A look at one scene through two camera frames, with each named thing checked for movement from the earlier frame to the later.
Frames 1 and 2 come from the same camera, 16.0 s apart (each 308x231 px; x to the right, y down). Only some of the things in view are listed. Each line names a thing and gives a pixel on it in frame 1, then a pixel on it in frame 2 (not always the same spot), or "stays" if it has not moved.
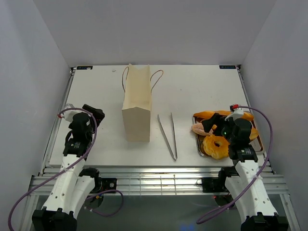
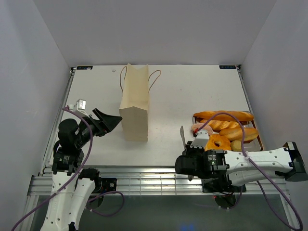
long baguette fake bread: [199, 115] stays
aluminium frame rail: [161, 181] stays
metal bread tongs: [165, 137] to [190, 177]
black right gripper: [218, 120] to [189, 149]
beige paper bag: [136, 108] stays
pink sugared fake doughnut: [198, 128] stays
